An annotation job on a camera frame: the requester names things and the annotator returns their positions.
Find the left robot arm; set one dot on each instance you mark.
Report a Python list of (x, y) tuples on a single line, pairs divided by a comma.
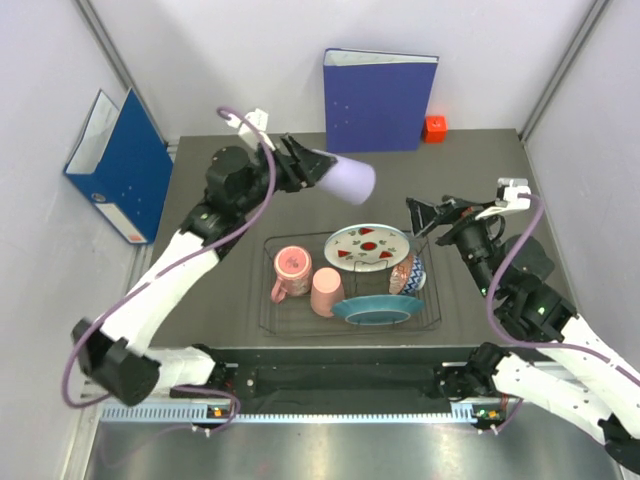
[(114, 350)]

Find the pink plastic cup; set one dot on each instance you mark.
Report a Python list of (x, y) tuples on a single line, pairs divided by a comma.
[(327, 290)]

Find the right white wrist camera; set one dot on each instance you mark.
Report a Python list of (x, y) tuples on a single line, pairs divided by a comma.
[(512, 196)]

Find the watermelon pattern plate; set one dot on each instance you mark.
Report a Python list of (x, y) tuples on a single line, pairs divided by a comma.
[(366, 248)]

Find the purple-blue binder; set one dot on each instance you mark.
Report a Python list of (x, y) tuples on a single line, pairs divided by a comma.
[(375, 101)]

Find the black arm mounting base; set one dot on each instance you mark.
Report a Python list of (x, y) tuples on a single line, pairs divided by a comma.
[(340, 377)]

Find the lavender plastic cup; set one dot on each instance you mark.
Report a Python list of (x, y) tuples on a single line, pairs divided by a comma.
[(350, 180)]

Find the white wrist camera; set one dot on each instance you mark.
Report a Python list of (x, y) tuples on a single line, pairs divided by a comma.
[(255, 134), (512, 196)]

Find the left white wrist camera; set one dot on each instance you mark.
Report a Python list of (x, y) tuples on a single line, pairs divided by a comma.
[(255, 134)]

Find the blue lever arch binder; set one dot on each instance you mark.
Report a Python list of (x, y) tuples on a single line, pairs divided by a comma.
[(121, 165)]

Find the blue zigzag patterned bowl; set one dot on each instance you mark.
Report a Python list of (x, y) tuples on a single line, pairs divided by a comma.
[(407, 277)]

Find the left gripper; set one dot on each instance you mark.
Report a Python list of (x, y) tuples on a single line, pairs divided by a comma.
[(307, 171)]

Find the pink patterned mug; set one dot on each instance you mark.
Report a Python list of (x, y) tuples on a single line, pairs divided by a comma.
[(293, 268)]

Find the teal plate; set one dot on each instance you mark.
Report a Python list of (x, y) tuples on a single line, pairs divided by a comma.
[(377, 310)]

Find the black wire dish rack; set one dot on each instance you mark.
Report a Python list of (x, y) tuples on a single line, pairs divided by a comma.
[(294, 317)]

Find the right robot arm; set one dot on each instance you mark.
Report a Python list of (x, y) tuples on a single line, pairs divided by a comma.
[(553, 358)]

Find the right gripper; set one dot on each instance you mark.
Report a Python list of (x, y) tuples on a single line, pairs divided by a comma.
[(424, 215)]

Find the small red box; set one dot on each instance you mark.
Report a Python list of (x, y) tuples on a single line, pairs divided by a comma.
[(435, 129)]

